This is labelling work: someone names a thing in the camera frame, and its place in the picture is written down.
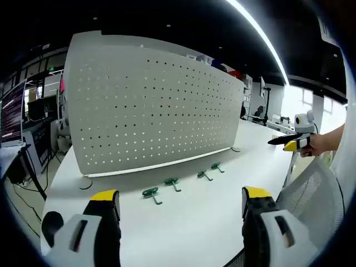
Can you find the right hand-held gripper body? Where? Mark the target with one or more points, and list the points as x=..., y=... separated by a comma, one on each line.
x=303, y=126

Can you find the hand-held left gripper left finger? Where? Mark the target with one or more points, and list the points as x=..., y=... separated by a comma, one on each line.
x=105, y=222

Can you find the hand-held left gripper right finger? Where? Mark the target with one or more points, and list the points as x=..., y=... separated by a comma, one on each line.
x=258, y=222

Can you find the green hook assembly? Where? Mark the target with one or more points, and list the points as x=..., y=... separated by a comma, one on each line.
x=170, y=181
x=200, y=174
x=215, y=166
x=150, y=192

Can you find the white perforated mounting plate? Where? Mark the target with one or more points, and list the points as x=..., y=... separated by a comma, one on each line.
x=153, y=111

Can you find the person's right hand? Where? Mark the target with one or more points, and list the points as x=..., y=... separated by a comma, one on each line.
x=318, y=143

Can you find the white office desk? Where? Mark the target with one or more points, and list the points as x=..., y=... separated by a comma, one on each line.
x=278, y=122

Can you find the black monitor pole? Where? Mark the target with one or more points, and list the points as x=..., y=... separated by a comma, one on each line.
x=268, y=108

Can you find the black office chair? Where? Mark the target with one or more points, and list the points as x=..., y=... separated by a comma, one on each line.
x=260, y=111

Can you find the grey mesh office chair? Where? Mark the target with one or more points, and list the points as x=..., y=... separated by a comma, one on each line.
x=311, y=189

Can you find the grey metal storage rack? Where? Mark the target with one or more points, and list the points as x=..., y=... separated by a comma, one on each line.
x=247, y=89

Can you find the black laptop stand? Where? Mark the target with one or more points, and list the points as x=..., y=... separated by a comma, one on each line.
x=37, y=182

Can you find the white ceiling light strip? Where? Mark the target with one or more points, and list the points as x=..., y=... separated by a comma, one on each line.
x=264, y=36

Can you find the ceiling air vent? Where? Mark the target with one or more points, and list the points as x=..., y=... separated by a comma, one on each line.
x=325, y=29

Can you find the black computer monitor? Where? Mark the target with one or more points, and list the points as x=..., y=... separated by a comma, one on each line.
x=39, y=109

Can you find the pink cloth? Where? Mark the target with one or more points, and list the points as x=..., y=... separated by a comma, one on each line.
x=62, y=86

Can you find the black framed glass partition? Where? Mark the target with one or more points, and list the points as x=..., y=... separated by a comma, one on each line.
x=36, y=66

